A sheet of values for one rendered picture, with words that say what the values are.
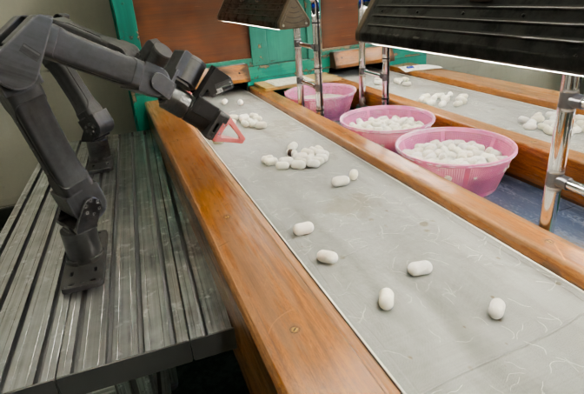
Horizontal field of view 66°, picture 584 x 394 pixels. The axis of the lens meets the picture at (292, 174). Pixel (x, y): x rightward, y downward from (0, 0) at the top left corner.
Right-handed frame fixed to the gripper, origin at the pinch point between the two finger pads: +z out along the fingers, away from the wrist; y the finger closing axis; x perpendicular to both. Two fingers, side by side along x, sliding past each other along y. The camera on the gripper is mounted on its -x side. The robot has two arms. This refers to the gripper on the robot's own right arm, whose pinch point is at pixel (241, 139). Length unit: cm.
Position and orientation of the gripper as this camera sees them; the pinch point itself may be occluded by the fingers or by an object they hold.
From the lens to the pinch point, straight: 104.3
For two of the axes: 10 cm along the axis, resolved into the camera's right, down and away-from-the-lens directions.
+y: -3.8, -3.3, 8.6
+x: -5.4, 8.4, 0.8
